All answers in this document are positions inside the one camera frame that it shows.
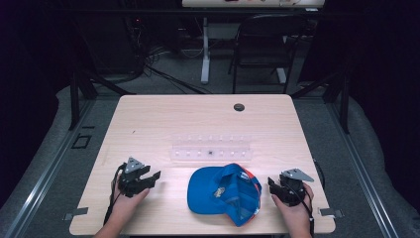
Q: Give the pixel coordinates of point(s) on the blue baseball cap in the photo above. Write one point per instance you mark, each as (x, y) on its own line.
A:
(211, 195)

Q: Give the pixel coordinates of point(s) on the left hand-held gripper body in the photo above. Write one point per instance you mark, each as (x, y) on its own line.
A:
(131, 183)

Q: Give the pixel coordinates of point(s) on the white desk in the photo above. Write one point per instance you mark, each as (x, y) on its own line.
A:
(211, 3)

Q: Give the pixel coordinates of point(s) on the clear acrylic peg rack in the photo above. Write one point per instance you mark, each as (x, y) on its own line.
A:
(211, 152)

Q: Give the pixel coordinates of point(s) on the grey metal floor rail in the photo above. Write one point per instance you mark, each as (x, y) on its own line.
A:
(363, 172)
(46, 172)

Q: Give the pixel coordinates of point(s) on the dark round table grommet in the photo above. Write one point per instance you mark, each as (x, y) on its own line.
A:
(238, 107)

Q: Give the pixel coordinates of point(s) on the person's right hand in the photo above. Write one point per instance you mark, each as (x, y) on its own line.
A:
(297, 214)

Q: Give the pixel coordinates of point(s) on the person's left hand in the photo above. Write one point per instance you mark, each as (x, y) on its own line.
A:
(124, 205)

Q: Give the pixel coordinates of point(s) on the black folding chair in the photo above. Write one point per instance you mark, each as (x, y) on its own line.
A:
(264, 39)

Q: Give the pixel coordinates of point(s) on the grey metal table bracket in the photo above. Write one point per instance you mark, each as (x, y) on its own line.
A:
(330, 212)
(76, 212)

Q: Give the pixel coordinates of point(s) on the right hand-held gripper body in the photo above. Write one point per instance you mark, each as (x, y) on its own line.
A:
(293, 191)

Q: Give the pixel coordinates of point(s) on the black metal frame stand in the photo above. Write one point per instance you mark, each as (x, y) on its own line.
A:
(75, 99)
(344, 105)

